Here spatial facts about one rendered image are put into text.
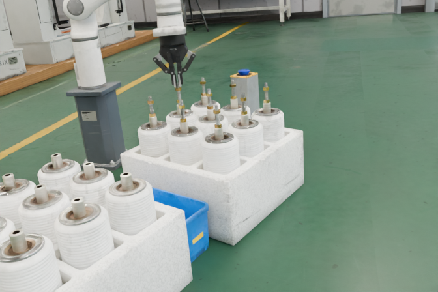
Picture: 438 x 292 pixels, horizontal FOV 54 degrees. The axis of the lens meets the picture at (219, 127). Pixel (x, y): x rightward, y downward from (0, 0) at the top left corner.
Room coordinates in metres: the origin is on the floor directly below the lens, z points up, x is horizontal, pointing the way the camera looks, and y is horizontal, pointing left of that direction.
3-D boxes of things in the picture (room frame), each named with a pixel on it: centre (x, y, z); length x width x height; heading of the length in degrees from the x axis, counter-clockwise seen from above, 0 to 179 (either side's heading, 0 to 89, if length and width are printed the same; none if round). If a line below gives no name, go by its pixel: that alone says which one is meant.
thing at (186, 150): (1.11, 0.09, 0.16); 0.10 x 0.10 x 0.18
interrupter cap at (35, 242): (0.61, 0.34, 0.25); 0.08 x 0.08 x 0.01
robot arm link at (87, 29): (1.55, 0.44, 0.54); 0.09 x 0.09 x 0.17; 4
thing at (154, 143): (1.18, 0.19, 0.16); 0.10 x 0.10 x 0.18
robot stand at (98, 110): (1.55, 0.44, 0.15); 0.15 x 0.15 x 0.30; 72
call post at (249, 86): (1.47, -0.10, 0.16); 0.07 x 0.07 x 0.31; 51
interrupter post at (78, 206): (0.70, 0.27, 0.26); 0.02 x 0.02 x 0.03
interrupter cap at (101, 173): (0.87, 0.29, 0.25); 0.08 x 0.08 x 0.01
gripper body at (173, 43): (1.27, 0.11, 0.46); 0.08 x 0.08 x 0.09
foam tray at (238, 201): (1.20, 0.02, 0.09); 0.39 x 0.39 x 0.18; 51
